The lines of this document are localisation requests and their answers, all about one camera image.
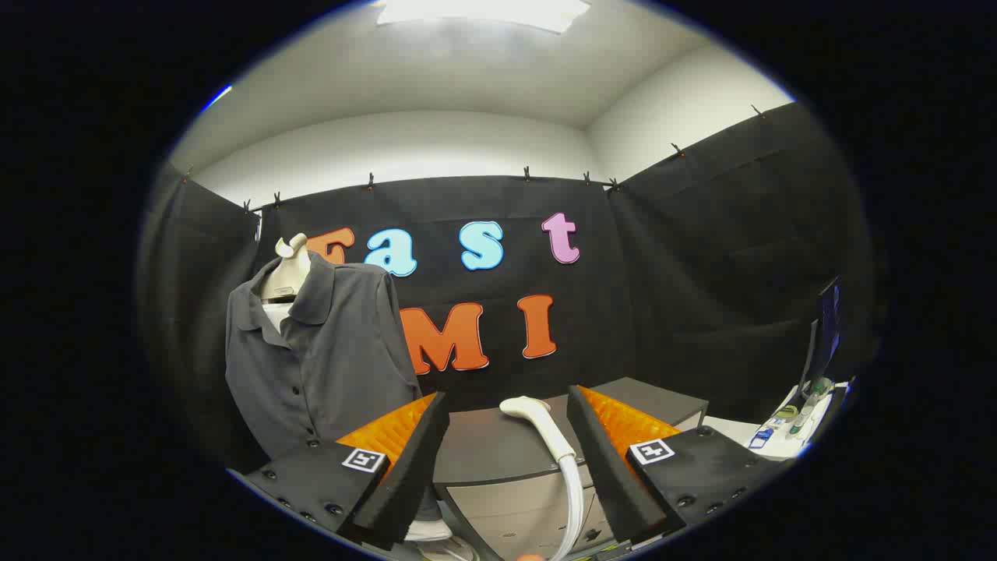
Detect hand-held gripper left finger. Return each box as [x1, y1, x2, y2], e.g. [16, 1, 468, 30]
[240, 392, 451, 552]

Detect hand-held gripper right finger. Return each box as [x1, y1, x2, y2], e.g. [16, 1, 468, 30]
[566, 385, 784, 546]

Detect white garment steamer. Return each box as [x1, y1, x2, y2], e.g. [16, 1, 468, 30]
[499, 396, 585, 561]

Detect grey polo shirt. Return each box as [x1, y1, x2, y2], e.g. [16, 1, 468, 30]
[225, 251, 422, 468]

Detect grey cabinet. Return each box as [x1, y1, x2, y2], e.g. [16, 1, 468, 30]
[432, 377, 710, 561]

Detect white side table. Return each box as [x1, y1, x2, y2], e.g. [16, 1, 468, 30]
[705, 378, 854, 460]

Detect green bottle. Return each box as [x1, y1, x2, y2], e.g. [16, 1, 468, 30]
[788, 377, 833, 436]

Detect cream mannequin torso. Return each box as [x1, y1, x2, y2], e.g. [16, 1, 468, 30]
[259, 232, 312, 336]

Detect black monitor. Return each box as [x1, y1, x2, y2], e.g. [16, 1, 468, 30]
[802, 277, 846, 390]

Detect row of black clips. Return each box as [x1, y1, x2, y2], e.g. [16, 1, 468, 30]
[183, 104, 768, 215]

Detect ceiling light panel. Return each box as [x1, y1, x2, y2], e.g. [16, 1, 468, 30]
[374, 0, 593, 34]

